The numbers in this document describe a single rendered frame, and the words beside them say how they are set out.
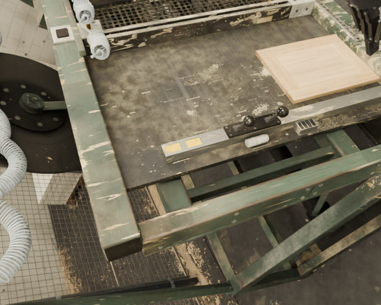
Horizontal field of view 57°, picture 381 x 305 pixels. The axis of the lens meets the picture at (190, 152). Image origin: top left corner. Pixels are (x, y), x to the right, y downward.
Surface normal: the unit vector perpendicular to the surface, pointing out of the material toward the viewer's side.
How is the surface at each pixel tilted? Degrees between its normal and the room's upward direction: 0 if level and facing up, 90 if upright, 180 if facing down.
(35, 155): 90
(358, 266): 0
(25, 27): 90
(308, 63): 56
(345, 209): 0
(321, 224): 0
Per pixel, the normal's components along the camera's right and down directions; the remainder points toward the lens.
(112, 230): 0.05, -0.59
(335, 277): -0.75, -0.11
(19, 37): 0.42, 0.69
